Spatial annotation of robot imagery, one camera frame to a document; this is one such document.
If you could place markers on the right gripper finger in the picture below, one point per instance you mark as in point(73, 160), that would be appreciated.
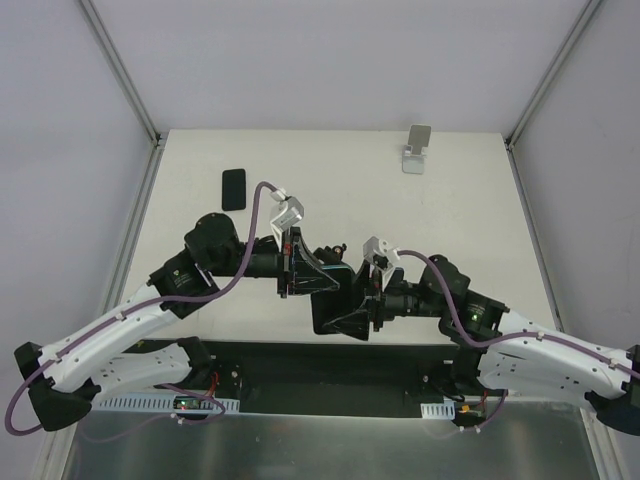
point(354, 324)
point(361, 282)

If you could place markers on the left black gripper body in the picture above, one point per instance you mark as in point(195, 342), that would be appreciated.
point(288, 265)

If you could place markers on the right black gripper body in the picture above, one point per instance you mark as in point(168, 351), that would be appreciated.
point(376, 305)

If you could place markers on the black round-base clamp stand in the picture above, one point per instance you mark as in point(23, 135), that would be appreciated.
point(331, 255)

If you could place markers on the black phone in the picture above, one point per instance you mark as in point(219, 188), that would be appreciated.
point(328, 306)
point(234, 190)

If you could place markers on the silver metal phone stand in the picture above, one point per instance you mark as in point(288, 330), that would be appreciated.
point(415, 150)

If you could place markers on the blue phone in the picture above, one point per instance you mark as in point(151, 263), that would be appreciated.
point(396, 278)

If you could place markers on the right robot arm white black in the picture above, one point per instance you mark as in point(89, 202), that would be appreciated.
point(499, 349)

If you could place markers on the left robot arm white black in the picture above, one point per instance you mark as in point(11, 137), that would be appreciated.
point(66, 379)

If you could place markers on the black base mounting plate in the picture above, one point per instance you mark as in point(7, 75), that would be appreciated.
point(350, 380)

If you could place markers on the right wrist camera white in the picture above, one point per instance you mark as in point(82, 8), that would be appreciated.
point(379, 252)

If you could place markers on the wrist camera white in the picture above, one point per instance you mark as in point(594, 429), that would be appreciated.
point(379, 252)
point(287, 212)

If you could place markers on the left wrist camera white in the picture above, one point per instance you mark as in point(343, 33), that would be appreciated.
point(287, 212)

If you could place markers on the right white cable duct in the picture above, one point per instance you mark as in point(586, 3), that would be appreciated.
point(445, 410)

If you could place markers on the white cable duct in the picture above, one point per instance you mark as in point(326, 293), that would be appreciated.
point(168, 403)
point(445, 410)

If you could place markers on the left aluminium frame post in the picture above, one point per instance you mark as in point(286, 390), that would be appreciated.
point(119, 71)

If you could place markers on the aluminium frame post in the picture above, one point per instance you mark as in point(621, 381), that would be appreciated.
point(551, 75)
point(119, 71)

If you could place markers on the left white cable duct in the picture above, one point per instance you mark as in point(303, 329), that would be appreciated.
point(168, 403)

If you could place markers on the right aluminium frame post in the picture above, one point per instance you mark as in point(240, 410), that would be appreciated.
point(551, 75)

